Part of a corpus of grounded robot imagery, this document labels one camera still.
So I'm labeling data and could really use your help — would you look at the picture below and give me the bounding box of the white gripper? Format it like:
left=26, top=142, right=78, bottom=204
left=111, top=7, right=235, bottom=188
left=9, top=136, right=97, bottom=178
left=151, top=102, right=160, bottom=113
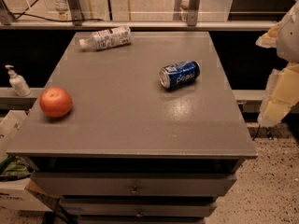
left=255, top=0, right=299, bottom=128

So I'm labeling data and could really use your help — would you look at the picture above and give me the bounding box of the red apple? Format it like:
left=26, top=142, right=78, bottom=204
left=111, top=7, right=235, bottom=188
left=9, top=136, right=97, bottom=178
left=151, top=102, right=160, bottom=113
left=39, top=87, right=73, bottom=118

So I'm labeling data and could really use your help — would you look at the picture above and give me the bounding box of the blue pepsi can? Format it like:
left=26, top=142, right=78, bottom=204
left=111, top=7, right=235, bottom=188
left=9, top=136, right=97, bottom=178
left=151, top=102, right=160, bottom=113
left=160, top=61, right=200, bottom=89

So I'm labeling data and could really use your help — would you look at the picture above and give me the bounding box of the grey drawer cabinet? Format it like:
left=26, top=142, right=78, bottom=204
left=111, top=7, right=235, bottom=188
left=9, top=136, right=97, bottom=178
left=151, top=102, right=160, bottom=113
left=9, top=32, right=256, bottom=224

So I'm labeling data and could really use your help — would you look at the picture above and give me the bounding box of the clear plastic bottle white label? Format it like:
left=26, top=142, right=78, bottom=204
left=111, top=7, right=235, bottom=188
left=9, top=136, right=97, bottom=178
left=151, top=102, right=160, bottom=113
left=79, top=26, right=132, bottom=50

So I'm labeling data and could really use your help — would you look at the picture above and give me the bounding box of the white pump dispenser bottle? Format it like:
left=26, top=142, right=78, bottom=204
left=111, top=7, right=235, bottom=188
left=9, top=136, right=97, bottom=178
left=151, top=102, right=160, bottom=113
left=6, top=64, right=31, bottom=97

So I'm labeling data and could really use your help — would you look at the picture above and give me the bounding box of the green bag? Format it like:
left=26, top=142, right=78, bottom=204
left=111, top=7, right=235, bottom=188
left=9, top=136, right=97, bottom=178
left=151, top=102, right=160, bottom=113
left=0, top=156, right=33, bottom=182

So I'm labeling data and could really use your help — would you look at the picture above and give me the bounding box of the white cardboard box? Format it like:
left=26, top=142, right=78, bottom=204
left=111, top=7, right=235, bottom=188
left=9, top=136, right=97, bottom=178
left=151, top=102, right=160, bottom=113
left=0, top=110, right=55, bottom=212

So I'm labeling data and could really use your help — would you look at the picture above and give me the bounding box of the grey metal railing frame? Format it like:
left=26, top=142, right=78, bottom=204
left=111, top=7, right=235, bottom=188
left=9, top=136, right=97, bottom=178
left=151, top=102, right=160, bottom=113
left=0, top=0, right=299, bottom=32

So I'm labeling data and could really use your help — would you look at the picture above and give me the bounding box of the black cable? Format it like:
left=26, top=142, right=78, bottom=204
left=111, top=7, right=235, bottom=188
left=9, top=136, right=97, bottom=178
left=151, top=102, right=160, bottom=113
left=12, top=12, right=106, bottom=23

